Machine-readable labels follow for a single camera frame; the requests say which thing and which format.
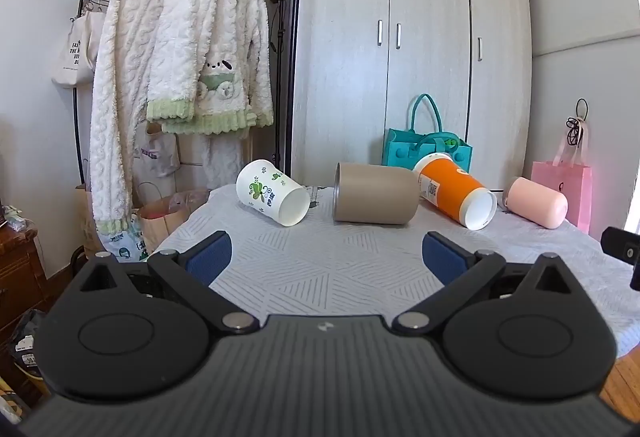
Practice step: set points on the white and green fleece jacket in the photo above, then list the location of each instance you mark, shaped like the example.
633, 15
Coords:
215, 42

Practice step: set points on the teal felt tote bag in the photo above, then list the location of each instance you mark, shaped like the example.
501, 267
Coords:
400, 149

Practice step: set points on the pink paper gift bag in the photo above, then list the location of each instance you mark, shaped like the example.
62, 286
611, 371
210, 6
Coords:
575, 192

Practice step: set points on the white canvas tote bag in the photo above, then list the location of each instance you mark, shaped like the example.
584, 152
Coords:
77, 52

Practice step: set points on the orange and white cup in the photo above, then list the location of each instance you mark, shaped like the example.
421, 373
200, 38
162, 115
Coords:
447, 189

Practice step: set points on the small white printed bag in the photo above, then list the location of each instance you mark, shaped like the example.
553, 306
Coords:
157, 154

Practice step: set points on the pink cup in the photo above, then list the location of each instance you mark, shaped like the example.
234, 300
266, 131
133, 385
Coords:
537, 202

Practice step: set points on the white cup with green print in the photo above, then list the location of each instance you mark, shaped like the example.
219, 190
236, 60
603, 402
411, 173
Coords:
265, 192

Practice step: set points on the taupe cup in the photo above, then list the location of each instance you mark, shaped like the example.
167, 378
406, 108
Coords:
380, 194

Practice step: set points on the light grey wardrobe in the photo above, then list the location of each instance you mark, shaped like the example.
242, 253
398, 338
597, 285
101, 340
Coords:
425, 67

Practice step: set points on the green printed plastic bag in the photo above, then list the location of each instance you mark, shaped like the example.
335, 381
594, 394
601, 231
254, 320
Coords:
122, 244

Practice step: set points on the white patterned table cloth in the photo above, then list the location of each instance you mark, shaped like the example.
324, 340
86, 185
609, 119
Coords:
320, 262

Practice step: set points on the black clothes rack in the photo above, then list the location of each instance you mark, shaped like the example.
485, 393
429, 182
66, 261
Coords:
76, 127

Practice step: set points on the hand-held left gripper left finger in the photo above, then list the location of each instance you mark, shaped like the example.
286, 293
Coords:
210, 257

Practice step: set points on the brown paper bag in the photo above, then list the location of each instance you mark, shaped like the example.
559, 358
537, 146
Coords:
160, 217

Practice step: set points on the dark wooden cabinet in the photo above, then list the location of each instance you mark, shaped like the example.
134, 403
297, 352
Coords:
20, 267

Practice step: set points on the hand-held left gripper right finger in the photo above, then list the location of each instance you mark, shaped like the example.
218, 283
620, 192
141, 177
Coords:
444, 258

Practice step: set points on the white fleece robe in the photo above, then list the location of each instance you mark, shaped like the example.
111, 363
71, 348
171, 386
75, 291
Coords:
120, 82

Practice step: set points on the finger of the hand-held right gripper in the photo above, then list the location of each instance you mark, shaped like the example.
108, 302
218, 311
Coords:
620, 244

